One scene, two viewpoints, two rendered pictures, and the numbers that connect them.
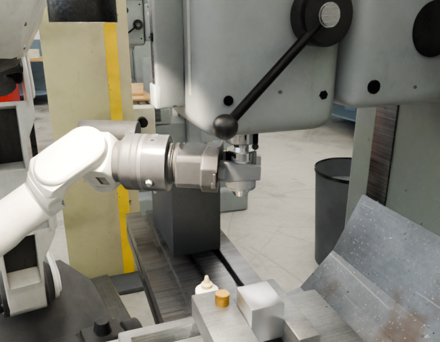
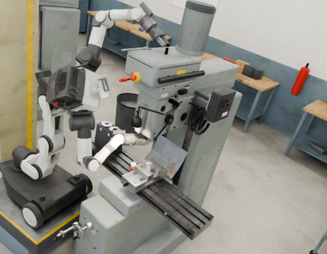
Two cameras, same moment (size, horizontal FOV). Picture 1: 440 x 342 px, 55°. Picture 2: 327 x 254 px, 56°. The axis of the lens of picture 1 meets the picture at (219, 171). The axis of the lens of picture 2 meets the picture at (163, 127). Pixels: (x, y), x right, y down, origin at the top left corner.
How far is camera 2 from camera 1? 1.74 m
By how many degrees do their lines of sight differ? 33
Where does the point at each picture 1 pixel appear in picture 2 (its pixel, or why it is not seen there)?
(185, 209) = not seen: hidden behind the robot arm
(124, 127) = (123, 132)
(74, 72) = (10, 61)
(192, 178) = (139, 143)
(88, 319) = (64, 176)
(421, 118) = not seen: hidden behind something
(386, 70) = (176, 124)
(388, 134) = not seen: hidden behind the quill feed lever
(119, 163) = (126, 141)
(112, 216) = (23, 128)
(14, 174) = (60, 134)
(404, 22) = (179, 117)
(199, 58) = (150, 127)
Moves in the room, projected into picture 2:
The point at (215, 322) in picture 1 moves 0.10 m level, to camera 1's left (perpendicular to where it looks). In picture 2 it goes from (143, 170) to (130, 172)
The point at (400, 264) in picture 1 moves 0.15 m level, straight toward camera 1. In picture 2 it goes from (170, 152) to (171, 163)
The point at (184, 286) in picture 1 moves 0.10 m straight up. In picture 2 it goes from (119, 163) to (121, 152)
